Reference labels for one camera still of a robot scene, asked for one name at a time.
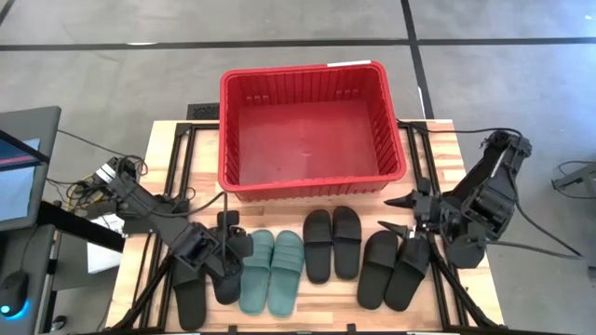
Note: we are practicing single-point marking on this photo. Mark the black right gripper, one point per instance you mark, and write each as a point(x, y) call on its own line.
point(428, 209)

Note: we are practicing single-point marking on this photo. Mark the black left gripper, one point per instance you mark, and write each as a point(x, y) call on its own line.
point(219, 253)

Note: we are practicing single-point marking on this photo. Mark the teal rubber slide sandal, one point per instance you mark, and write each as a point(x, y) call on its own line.
point(286, 279)
point(256, 279)

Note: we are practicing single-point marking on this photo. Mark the black rubber slide sandal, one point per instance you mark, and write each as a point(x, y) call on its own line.
point(402, 284)
point(347, 246)
point(317, 251)
point(190, 302)
point(375, 274)
point(228, 290)

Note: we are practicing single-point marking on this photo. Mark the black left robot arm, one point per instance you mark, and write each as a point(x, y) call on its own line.
point(153, 209)

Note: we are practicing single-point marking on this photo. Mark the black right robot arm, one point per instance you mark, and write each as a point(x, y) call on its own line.
point(489, 200)

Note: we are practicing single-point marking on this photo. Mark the red plastic bin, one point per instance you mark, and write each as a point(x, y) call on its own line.
point(307, 139)

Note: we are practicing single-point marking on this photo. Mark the black floor vent grille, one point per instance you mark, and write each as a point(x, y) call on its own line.
point(203, 111)

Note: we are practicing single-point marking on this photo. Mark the white paper sheet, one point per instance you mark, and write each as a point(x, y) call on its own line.
point(102, 258)

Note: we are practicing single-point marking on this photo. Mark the black desk edge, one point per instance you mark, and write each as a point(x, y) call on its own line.
point(79, 225)

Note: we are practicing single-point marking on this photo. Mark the white label strip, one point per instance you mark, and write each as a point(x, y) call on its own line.
point(349, 63)

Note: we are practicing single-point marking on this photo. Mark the black stand foot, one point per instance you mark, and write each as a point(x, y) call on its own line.
point(577, 179)

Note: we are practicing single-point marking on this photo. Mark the grey computer monitor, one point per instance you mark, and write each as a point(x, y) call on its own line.
point(23, 186)

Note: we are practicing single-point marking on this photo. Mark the black computer mouse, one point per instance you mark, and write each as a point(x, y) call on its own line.
point(14, 293)

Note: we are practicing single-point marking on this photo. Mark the black aluminium frame rail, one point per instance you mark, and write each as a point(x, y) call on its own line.
point(205, 125)
point(461, 294)

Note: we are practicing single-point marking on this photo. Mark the black frame strut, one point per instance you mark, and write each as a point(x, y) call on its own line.
point(28, 148)

